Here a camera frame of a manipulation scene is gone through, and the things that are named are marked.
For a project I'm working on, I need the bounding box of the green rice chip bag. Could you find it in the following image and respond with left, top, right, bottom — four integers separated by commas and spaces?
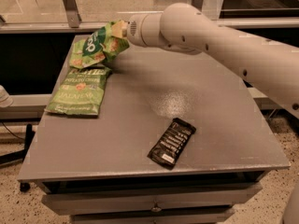
69, 21, 129, 69

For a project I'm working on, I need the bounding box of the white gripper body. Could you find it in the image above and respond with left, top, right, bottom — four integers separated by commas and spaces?
127, 14, 147, 47

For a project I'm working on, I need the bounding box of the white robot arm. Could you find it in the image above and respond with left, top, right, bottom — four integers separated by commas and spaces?
112, 3, 299, 118

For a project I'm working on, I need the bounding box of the black snack bar wrapper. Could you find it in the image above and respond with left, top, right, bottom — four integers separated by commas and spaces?
147, 118, 196, 170

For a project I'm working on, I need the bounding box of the black stand with caster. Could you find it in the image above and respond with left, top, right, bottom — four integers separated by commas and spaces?
0, 123, 36, 193

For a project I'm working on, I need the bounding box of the grey drawer with lock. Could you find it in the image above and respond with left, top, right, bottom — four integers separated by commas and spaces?
42, 183, 262, 216

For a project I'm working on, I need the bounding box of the grey metal railing frame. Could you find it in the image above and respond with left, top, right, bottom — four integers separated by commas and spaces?
0, 0, 298, 33

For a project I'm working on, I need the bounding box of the white cylindrical object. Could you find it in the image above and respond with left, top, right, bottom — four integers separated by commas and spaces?
0, 85, 13, 107

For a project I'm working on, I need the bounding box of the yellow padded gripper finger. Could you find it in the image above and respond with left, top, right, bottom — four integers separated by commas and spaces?
111, 21, 128, 38

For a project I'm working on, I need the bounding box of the green jalapeno chip bag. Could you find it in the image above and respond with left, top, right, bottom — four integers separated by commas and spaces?
45, 66, 111, 116

